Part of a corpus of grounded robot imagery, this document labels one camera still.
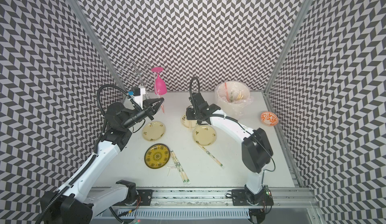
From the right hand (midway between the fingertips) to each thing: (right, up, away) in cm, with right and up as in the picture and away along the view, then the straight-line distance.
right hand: (189, 116), depth 86 cm
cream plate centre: (+9, -13, +9) cm, 18 cm away
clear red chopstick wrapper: (-11, +5, -18) cm, 21 cm away
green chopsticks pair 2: (+13, -23, +1) cm, 27 cm away
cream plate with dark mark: (-3, -6, +15) cm, 16 cm away
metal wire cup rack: (-43, +33, +22) cm, 58 cm away
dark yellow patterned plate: (-19, -23, 0) cm, 30 cm away
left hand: (-10, +9, -18) cm, 23 cm away
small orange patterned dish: (+53, -3, +13) cm, 54 cm away
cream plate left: (-23, -10, +8) cm, 26 cm away
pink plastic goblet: (-19, +19, +9) cm, 28 cm away
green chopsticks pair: (-2, -32, -7) cm, 33 cm away
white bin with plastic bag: (+27, +11, +11) cm, 31 cm away
